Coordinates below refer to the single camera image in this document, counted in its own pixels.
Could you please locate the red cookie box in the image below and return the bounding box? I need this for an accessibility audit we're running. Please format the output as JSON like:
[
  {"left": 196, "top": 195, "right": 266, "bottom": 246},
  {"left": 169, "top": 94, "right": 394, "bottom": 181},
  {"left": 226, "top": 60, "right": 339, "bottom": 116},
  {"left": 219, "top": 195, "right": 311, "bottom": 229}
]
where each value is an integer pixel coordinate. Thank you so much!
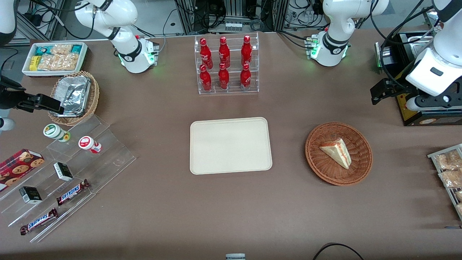
[{"left": 0, "top": 148, "right": 45, "bottom": 192}]

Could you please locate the Snickers chocolate bar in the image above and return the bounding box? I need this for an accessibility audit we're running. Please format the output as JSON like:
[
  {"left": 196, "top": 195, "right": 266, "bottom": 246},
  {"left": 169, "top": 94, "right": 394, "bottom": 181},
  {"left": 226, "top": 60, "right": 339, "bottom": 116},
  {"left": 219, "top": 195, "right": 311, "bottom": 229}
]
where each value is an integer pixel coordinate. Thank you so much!
[
  {"left": 56, "top": 179, "right": 91, "bottom": 207},
  {"left": 19, "top": 208, "right": 58, "bottom": 236}
]

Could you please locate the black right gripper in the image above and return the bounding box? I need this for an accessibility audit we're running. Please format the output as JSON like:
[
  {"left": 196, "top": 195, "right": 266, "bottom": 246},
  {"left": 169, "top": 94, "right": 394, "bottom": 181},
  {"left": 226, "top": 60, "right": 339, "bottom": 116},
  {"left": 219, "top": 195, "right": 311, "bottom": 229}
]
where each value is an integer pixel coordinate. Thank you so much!
[{"left": 0, "top": 75, "right": 65, "bottom": 115}]

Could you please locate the light wicker basket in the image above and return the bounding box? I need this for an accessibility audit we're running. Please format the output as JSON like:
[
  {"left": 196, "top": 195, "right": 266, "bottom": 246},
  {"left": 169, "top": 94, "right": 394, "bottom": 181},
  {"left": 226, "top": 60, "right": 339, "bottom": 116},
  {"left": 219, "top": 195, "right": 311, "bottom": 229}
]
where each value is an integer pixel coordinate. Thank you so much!
[{"left": 48, "top": 71, "right": 100, "bottom": 126}]

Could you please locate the clear acrylic stepped stand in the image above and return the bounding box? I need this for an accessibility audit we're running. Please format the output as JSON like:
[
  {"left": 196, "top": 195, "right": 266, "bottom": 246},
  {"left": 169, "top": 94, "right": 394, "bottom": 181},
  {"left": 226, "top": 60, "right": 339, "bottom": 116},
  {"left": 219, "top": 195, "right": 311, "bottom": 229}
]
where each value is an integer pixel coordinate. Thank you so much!
[{"left": 0, "top": 114, "right": 137, "bottom": 243}]

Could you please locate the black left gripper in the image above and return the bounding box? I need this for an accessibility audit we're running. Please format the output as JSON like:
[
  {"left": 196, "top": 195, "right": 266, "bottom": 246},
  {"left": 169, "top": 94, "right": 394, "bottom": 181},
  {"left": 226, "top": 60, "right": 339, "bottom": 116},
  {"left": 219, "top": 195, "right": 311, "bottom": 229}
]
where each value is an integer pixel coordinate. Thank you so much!
[{"left": 371, "top": 78, "right": 462, "bottom": 109}]

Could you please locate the black appliance box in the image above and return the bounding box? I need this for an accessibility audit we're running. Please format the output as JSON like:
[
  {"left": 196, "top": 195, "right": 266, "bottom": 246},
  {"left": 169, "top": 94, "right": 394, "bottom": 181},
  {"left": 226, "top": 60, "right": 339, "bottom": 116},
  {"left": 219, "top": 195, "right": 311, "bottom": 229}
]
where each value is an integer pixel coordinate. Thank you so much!
[{"left": 375, "top": 31, "right": 462, "bottom": 126}]

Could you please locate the clear bag of crackers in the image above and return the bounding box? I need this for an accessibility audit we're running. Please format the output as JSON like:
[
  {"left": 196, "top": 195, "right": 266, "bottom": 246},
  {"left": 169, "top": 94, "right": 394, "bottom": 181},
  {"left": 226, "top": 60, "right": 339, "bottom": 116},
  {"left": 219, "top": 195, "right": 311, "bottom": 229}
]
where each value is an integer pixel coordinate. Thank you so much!
[
  {"left": 438, "top": 169, "right": 462, "bottom": 189},
  {"left": 434, "top": 150, "right": 462, "bottom": 171}
]

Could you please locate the red lid yogurt cup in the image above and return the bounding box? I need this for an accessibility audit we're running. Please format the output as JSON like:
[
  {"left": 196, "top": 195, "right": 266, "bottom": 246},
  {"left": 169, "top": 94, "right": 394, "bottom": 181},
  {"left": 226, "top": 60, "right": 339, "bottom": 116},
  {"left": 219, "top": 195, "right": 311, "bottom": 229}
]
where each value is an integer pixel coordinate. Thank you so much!
[{"left": 78, "top": 136, "right": 103, "bottom": 154}]

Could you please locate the beige plastic tray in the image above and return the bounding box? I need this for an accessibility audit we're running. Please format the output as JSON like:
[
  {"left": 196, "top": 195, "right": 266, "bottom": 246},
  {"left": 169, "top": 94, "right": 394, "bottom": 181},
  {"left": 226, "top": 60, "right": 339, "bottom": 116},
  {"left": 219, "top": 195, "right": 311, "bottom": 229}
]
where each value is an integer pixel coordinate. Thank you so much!
[{"left": 190, "top": 117, "right": 273, "bottom": 176}]

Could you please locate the grey wire rack tray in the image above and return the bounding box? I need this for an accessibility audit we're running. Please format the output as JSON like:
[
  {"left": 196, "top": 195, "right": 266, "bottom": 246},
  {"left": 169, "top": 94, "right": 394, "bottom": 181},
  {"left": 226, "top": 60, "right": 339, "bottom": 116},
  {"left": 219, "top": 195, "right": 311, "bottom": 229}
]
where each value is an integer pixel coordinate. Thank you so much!
[{"left": 427, "top": 143, "right": 462, "bottom": 221}]

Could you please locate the black cable loop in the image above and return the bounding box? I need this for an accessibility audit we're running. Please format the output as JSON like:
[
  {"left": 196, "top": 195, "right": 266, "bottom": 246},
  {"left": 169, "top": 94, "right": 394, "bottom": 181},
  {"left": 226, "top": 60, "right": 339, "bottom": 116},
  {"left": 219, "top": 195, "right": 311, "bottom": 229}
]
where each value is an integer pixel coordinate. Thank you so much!
[{"left": 312, "top": 243, "right": 365, "bottom": 260}]

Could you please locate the brown round wicker basket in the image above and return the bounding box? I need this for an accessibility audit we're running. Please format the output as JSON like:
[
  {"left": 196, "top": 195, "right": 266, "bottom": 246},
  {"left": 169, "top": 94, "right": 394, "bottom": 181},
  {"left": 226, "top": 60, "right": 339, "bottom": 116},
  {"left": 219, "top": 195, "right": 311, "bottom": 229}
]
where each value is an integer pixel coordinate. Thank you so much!
[{"left": 305, "top": 122, "right": 373, "bottom": 186}]

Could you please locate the white plastic snack bin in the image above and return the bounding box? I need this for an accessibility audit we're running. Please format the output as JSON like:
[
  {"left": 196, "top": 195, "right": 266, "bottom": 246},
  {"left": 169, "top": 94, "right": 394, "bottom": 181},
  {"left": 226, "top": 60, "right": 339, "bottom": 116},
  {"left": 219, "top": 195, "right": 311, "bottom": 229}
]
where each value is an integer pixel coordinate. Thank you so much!
[{"left": 22, "top": 42, "right": 88, "bottom": 77}]

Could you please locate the aluminium frame rack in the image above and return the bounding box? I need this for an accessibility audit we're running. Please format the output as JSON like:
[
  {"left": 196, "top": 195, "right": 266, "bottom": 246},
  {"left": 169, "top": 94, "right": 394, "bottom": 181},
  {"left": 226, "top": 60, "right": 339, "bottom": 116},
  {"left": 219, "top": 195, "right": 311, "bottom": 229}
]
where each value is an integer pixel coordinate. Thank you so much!
[{"left": 174, "top": 0, "right": 290, "bottom": 34}]

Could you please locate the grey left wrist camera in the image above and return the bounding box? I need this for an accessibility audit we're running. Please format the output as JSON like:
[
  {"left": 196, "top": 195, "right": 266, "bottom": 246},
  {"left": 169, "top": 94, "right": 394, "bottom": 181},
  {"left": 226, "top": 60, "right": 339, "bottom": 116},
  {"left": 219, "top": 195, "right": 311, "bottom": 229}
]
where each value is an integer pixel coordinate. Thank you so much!
[{"left": 405, "top": 97, "right": 433, "bottom": 112}]

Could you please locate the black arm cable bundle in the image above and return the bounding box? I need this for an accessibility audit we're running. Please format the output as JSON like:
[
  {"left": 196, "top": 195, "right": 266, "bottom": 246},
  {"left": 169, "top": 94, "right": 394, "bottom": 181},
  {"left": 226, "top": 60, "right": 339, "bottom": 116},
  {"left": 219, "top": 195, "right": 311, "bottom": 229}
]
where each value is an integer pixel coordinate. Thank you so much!
[{"left": 369, "top": 0, "right": 439, "bottom": 91}]

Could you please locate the clear acrylic bottle rack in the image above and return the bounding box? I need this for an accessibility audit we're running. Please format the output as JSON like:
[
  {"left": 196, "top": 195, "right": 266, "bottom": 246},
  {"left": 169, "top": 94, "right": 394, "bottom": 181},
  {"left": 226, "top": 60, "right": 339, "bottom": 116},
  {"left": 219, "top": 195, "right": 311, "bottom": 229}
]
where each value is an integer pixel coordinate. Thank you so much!
[{"left": 194, "top": 32, "right": 260, "bottom": 95}]

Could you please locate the silver foil tray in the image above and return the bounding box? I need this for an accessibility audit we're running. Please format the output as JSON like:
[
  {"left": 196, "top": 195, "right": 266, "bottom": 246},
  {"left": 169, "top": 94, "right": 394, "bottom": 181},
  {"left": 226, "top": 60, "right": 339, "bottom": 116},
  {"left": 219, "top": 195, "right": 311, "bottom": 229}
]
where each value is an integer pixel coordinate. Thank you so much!
[{"left": 53, "top": 75, "right": 91, "bottom": 117}]

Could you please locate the green lid yogurt cup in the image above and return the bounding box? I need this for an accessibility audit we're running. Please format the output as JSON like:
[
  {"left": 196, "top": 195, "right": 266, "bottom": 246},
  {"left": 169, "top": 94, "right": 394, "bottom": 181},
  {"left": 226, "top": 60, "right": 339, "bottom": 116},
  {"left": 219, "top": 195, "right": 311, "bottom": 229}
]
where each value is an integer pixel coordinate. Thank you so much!
[{"left": 43, "top": 123, "right": 71, "bottom": 143}]

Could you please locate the red cola bottle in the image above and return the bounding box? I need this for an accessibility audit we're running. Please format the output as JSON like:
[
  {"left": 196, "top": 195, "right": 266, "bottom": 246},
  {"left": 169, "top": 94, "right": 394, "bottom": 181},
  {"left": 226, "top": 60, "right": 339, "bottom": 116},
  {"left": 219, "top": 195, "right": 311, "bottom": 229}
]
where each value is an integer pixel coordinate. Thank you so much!
[
  {"left": 200, "top": 38, "right": 214, "bottom": 69},
  {"left": 219, "top": 36, "right": 231, "bottom": 69},
  {"left": 240, "top": 63, "right": 252, "bottom": 91},
  {"left": 200, "top": 64, "right": 213, "bottom": 92},
  {"left": 218, "top": 63, "right": 230, "bottom": 90},
  {"left": 241, "top": 35, "right": 253, "bottom": 68}
]

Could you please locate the rice cracker snack bag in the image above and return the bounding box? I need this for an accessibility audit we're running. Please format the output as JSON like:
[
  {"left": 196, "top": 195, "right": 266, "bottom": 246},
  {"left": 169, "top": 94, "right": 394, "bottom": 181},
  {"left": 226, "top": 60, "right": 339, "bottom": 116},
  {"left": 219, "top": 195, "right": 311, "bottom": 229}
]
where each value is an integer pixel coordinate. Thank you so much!
[{"left": 38, "top": 44, "right": 80, "bottom": 72}]

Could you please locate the small black box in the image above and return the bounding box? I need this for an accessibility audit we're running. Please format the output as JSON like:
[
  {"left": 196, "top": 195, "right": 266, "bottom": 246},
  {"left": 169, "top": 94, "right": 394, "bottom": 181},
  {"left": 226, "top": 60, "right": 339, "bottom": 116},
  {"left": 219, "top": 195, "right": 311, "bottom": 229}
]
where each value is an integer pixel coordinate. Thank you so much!
[
  {"left": 53, "top": 162, "right": 74, "bottom": 182},
  {"left": 18, "top": 186, "right": 43, "bottom": 205}
]

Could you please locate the triangle sandwich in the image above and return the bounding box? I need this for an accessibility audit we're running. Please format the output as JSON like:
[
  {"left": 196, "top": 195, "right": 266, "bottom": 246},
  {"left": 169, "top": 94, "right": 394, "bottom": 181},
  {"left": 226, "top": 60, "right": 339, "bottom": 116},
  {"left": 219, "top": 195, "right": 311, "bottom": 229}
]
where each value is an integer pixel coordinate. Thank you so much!
[{"left": 319, "top": 138, "right": 352, "bottom": 170}]

